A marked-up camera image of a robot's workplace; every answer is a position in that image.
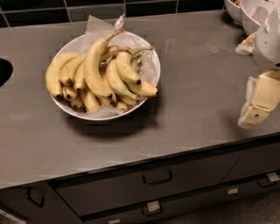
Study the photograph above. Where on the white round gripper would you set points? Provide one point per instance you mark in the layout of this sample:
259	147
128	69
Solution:
268	44

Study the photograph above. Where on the white bowl behind top right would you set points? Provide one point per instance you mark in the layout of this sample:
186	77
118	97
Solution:
234	10

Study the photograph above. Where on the rightmost yellow banana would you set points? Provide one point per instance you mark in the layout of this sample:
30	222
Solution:
144	89

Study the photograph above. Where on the upper right yellow banana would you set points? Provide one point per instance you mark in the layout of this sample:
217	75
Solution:
124	67

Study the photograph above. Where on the yellow banana lower right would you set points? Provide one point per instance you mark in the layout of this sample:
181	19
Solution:
127	100

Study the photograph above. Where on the small yellow banana bottom right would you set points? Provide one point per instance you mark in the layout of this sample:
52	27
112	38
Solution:
122	105

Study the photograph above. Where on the small yellow banana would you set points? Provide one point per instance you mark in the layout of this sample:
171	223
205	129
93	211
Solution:
77	103
122	105
69	93

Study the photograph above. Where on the yellow banana centre right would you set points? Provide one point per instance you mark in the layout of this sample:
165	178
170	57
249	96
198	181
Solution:
116	83

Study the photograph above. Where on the yellow banana under centre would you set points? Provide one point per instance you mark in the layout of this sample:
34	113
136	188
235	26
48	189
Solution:
110	100

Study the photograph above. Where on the white bowl with bananas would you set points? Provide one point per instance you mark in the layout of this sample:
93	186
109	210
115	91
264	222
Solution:
74	112

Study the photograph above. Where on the yellow banana bottom centre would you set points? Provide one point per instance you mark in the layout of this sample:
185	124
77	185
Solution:
89	100

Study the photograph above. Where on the short yellow banana upper left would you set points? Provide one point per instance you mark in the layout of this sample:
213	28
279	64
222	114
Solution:
79	81

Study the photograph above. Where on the small yellow banana bottom left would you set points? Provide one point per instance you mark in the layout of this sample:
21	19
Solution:
77	103

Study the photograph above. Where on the small yellow banana lower left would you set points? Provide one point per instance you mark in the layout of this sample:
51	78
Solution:
69	93

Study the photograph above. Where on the leftmost yellow banana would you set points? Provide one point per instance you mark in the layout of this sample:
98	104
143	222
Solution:
52	76

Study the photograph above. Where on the right upper drawer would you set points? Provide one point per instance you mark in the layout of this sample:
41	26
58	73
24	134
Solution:
255	161

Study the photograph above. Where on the white label on right drawer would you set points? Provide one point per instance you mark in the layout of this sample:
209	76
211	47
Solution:
273	177

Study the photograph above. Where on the small white label right drawer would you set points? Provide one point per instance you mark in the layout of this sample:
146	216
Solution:
232	191

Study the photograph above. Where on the right lower drawer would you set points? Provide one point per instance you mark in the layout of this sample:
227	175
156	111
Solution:
246	188

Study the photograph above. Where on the white label lower middle drawer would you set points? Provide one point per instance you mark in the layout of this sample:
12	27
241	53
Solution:
153	206

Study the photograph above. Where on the upper middle drawer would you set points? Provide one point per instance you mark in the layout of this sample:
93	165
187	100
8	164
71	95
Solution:
94	194

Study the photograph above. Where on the left cabinet door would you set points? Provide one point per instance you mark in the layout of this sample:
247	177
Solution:
55	210

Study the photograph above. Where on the black drawer handle middle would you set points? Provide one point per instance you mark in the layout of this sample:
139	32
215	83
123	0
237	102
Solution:
157	178

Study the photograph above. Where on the black handle left door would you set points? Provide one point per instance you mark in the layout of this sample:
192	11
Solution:
36	197

